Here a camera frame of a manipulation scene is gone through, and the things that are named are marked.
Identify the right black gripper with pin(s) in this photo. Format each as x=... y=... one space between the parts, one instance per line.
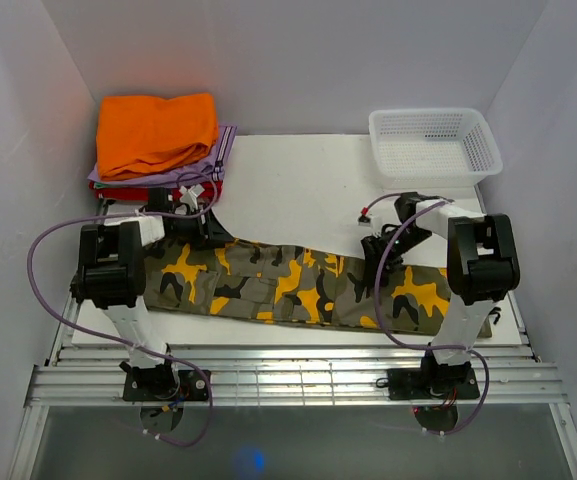
x=370 y=247

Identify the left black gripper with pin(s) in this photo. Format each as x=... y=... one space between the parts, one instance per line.
x=209 y=235

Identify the camouflage trousers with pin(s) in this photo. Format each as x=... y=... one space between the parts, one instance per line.
x=290 y=285

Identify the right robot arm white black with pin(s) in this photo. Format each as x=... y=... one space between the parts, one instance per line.
x=482 y=268

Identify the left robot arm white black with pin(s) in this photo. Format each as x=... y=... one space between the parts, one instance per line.
x=111 y=276

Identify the purple folded trousers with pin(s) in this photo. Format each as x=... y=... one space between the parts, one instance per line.
x=212 y=166

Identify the red folded trousers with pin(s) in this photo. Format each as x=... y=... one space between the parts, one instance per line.
x=140 y=193

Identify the orange folded trousers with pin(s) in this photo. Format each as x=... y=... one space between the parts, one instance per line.
x=143 y=135

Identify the white plastic basket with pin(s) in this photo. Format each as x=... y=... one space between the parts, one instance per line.
x=432 y=148

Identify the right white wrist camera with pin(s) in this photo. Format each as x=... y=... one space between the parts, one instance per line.
x=370 y=221

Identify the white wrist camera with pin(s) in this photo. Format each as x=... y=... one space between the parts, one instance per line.
x=370 y=221
x=190 y=196

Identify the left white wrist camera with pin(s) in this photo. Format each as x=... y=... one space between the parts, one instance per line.
x=190 y=196

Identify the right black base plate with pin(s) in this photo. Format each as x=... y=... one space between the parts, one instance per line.
x=413 y=384

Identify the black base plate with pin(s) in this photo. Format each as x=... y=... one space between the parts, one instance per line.
x=413 y=384
x=192 y=388

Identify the aluminium mounting rail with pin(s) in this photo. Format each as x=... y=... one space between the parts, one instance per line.
x=338 y=376

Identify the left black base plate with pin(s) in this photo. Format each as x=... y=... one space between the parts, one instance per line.
x=192 y=388

